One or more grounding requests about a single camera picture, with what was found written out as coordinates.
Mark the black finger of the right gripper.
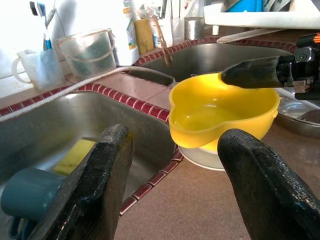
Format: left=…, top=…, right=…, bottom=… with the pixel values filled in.
left=221, top=56, right=283, bottom=90

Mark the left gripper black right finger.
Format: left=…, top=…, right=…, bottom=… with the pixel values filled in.
left=217, top=128, right=320, bottom=240

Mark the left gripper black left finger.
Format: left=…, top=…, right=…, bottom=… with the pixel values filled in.
left=34, top=123, right=135, bottom=240

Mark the teal plastic mug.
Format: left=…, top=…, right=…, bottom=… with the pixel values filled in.
left=0, top=166, right=67, bottom=240

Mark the stainless steel bowl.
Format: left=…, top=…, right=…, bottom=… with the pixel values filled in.
left=273, top=94, right=320, bottom=138

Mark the small white bowl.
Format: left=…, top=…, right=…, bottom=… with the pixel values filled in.
left=177, top=139, right=226, bottom=172

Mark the yellow plastic bowl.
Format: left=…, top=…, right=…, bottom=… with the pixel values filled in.
left=168, top=72, right=281, bottom=150

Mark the bright yellow sponge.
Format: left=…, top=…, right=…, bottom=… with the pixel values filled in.
left=53, top=138, right=97, bottom=176

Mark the white dish rack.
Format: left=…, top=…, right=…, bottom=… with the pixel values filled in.
left=203, top=0, right=320, bottom=36

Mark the steel sink basin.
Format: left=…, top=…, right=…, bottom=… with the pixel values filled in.
left=0, top=91, right=185, bottom=240
left=127, top=41, right=298, bottom=88

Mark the blue plastic bowl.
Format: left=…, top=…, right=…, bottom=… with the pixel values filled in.
left=226, top=0, right=265, bottom=13

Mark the stainless steel cup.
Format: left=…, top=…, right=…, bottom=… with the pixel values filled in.
left=184, top=16, right=206, bottom=41

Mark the translucent plastic container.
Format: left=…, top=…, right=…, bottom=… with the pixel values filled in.
left=171, top=17, right=186, bottom=46

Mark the white carton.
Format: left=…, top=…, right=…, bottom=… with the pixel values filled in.
left=152, top=14, right=174, bottom=48

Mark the mustard yellow sponge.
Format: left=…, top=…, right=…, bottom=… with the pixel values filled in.
left=134, top=18, right=155, bottom=55

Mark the white bottle yellow cap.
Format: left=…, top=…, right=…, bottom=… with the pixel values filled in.
left=114, top=0, right=141, bottom=67

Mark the clear plastic bucket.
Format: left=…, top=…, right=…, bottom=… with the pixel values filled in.
left=56, top=28, right=118, bottom=81

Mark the blue toothbrush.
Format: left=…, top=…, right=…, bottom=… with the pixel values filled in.
left=29, top=1, right=53, bottom=51

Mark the cream plastic ladle handle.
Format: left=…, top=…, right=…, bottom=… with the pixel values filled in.
left=216, top=28, right=286, bottom=45

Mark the brown braided cord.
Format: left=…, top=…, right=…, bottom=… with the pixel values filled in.
left=149, top=14, right=175, bottom=67

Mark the white sprayer hose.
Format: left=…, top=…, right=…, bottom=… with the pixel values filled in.
left=0, top=65, right=176, bottom=123

